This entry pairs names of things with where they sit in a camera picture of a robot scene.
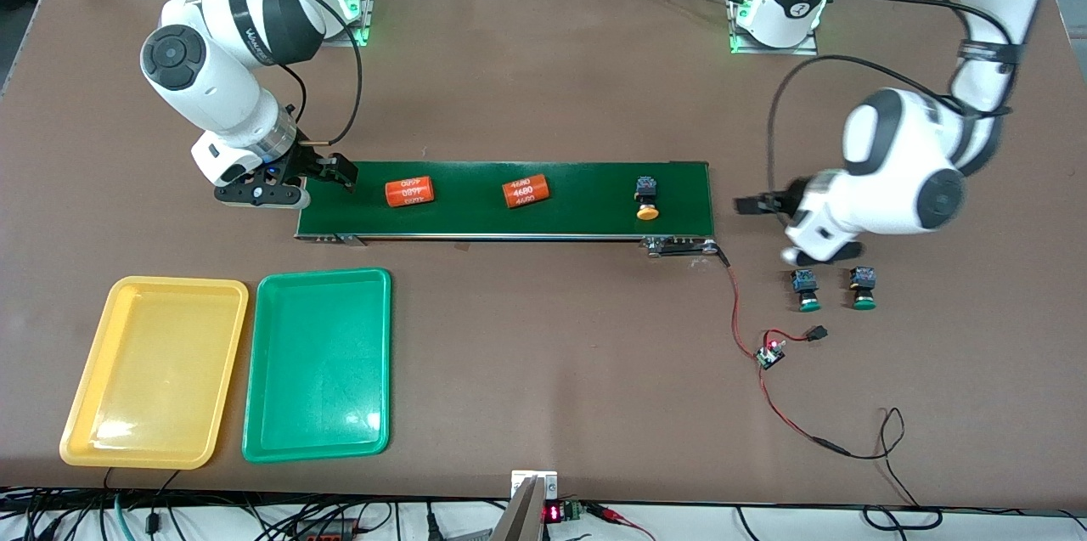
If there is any orange 4680 battery cylinder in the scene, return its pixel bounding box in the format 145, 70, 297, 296
385, 177, 436, 208
501, 175, 551, 209

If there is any green mushroom push button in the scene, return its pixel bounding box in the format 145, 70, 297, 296
790, 268, 822, 313
850, 266, 878, 311

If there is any yellow mushroom push button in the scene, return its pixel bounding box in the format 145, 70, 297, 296
635, 176, 662, 222

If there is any green conveyor belt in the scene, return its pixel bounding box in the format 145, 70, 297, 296
294, 160, 723, 257

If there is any green plastic tray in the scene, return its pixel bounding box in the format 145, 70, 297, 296
242, 268, 392, 464

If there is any yellow plastic tray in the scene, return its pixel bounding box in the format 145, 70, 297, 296
59, 275, 250, 471

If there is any orange power strip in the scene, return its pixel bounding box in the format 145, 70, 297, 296
291, 519, 359, 541

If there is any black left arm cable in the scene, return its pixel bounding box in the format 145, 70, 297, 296
767, 0, 1020, 202

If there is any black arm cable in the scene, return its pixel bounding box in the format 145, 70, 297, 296
767, 0, 1020, 202
225, 0, 364, 147

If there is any red and black power cable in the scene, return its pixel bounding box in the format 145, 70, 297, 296
716, 244, 943, 530

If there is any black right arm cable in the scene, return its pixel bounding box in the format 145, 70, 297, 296
225, 0, 364, 147

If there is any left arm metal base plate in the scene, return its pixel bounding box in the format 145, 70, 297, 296
729, 0, 819, 56

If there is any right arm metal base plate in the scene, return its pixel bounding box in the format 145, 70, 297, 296
340, 0, 380, 47

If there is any red clip lead cable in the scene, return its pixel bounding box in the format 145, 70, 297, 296
584, 504, 656, 541

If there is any grey metal camera mount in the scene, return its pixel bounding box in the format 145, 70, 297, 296
491, 470, 560, 541

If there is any teal cable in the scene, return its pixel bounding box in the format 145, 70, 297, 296
113, 490, 138, 541

